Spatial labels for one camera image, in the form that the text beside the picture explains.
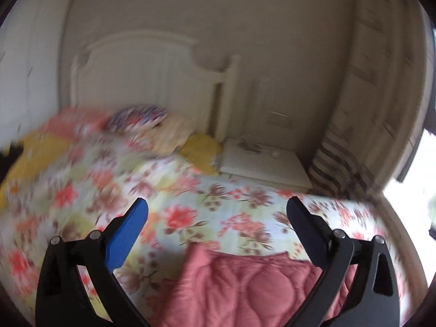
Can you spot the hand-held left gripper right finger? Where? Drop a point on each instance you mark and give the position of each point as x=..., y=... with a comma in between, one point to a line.
x=308, y=231

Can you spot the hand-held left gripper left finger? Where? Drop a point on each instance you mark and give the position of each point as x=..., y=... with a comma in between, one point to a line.
x=124, y=235

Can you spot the pink quilted coat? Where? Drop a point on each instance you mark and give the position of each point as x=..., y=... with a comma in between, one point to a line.
x=245, y=289

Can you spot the white nightstand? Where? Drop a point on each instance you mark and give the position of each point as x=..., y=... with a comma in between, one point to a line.
x=265, y=167

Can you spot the floral bed sheet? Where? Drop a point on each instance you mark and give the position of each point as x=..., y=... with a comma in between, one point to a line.
x=211, y=207

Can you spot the yellow pillow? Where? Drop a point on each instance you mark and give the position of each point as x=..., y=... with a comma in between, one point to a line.
x=201, y=151

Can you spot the cream pillow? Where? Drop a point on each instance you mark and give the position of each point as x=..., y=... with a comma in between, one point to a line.
x=173, y=133

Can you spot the purple patterned cushion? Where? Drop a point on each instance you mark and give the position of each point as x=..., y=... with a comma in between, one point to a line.
x=139, y=117

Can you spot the yellow blanket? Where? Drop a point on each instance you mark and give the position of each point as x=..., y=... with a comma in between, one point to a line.
x=34, y=156

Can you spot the dark framed window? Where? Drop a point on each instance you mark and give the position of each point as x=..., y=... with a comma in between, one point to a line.
x=422, y=163

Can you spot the black cloth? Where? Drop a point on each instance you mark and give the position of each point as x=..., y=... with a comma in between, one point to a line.
x=8, y=160

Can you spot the printed cream curtain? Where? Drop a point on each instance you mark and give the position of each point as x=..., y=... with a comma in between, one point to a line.
x=381, y=92

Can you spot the white wooden headboard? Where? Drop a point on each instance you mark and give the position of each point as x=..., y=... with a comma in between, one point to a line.
x=143, y=75

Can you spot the white wardrobe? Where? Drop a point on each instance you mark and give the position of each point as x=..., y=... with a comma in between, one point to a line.
x=30, y=75

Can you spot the beige wall socket panel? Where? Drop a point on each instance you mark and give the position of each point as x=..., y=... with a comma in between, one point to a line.
x=281, y=120

